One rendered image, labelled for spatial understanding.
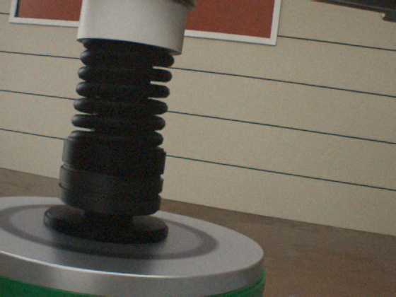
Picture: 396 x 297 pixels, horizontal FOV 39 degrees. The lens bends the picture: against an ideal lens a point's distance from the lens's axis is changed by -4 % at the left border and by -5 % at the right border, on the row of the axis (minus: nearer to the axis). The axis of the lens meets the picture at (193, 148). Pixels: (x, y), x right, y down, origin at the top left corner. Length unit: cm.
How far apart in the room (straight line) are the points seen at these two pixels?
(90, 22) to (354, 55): 608
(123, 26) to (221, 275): 16
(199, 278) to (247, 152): 613
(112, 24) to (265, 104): 606
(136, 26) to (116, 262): 14
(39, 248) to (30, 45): 718
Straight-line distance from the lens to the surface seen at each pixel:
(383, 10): 44
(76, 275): 29
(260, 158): 640
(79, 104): 37
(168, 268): 31
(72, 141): 36
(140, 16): 35
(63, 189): 37
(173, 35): 36
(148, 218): 40
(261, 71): 644
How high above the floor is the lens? 96
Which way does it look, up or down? 3 degrees down
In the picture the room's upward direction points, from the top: 8 degrees clockwise
